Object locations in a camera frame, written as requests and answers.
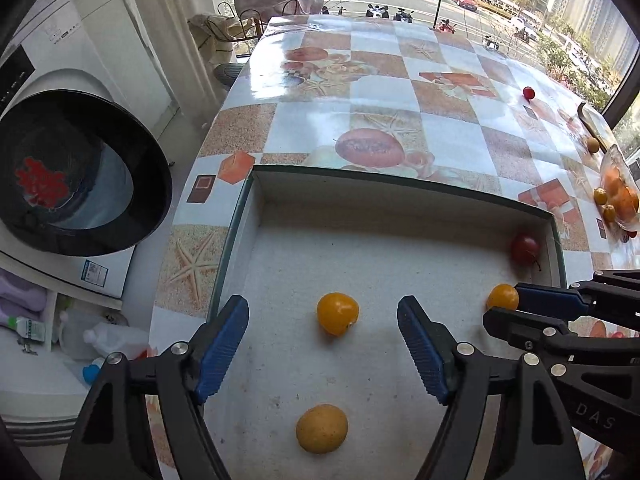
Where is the yellow cherry tomato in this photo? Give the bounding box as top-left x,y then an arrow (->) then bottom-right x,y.
485,284 -> 520,310

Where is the tan round fruit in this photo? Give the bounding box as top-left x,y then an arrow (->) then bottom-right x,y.
295,404 -> 348,454

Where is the dark red tomato in tray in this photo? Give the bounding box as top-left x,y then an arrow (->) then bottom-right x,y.
510,233 -> 540,268

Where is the white plastic bottle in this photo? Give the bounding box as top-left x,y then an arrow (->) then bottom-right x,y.
82,323 -> 149,360

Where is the yellow kumquat near bowl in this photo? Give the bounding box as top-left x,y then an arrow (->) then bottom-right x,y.
601,204 -> 616,223

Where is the yellow kumquat left of bowl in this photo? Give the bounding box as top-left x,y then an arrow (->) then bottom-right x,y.
593,188 -> 608,206

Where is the green tray white inside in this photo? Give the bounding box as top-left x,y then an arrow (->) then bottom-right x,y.
205,165 -> 566,479

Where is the glass fruit bowl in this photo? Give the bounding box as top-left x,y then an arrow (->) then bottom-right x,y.
600,145 -> 639,232

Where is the yellow tomato in tray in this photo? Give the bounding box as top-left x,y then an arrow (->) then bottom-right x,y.
316,292 -> 360,337

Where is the green fruit behind bowl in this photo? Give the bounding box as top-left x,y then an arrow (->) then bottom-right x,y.
587,138 -> 600,154

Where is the far red cherry tomato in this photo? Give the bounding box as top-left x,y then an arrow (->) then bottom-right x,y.
522,87 -> 535,101

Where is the checkered patterned tablecloth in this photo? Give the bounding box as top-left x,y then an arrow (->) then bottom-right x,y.
144,13 -> 640,480

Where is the white washing machine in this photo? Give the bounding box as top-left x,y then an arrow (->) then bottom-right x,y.
1,0 -> 171,309

